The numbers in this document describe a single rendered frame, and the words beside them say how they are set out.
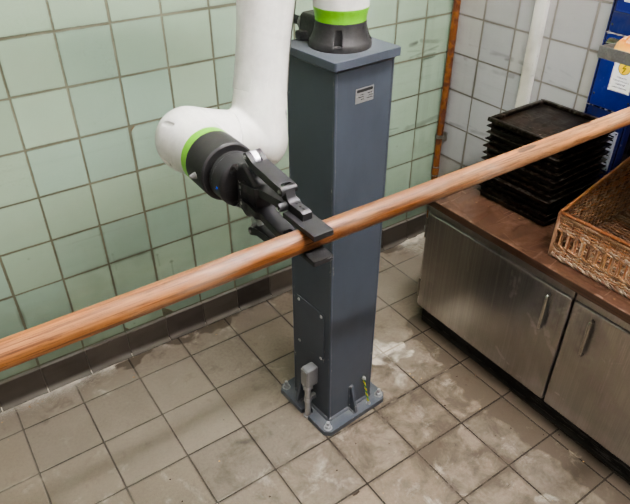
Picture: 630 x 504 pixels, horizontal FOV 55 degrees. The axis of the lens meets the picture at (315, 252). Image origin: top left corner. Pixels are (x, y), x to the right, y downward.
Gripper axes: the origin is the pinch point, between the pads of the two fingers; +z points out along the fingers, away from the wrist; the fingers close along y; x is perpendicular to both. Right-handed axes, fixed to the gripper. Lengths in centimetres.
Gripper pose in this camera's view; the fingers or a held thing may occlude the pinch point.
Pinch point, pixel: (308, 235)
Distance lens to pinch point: 76.4
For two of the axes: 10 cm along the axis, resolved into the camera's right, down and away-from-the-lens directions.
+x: -8.2, 3.3, -4.7
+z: 5.7, 4.7, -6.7
